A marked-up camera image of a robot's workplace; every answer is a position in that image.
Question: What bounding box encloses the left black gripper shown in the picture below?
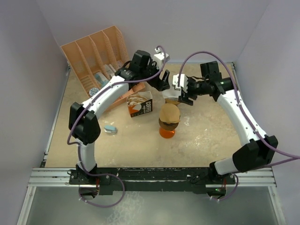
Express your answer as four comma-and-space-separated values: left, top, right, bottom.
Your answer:
139, 60, 169, 91

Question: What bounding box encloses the white paper coffee filter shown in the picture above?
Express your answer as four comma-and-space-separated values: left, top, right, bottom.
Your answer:
162, 87, 181, 101

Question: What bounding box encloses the brown paper coffee filter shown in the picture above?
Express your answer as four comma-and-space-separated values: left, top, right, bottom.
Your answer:
159, 103, 180, 123

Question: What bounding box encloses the coffee filter box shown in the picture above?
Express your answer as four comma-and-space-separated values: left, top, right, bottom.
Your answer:
127, 91, 153, 118

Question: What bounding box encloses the blue ribbed coffee dripper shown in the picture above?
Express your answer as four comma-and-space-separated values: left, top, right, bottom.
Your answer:
158, 118, 180, 131

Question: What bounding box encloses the wooden ring stand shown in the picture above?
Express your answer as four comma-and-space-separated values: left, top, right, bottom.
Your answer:
165, 98, 180, 105

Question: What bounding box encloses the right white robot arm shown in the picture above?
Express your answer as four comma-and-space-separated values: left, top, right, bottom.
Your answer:
172, 61, 278, 183

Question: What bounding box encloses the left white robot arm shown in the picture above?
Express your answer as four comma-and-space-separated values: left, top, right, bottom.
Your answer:
67, 45, 170, 184

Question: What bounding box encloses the orange glass carafe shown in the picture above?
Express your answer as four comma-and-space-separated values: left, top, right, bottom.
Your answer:
159, 127, 175, 139

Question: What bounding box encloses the white paper packet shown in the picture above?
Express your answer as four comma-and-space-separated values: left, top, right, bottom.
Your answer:
104, 64, 116, 77

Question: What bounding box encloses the light blue stapler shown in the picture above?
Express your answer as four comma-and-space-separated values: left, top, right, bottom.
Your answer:
104, 125, 118, 134

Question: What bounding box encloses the peach plastic file organizer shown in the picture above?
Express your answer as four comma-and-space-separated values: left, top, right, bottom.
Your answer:
60, 25, 146, 111

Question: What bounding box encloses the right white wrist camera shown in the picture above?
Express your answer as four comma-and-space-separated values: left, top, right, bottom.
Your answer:
172, 74, 188, 93

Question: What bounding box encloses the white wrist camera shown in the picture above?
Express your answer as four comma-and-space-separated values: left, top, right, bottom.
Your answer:
152, 48, 170, 70
172, 74, 188, 93

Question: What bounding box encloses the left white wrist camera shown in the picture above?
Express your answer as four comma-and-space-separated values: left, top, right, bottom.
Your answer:
152, 48, 170, 70

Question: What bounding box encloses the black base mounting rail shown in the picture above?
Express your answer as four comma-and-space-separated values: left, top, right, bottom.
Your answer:
67, 167, 235, 195

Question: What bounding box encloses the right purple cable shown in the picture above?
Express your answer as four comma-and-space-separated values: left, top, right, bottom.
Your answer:
178, 51, 300, 202

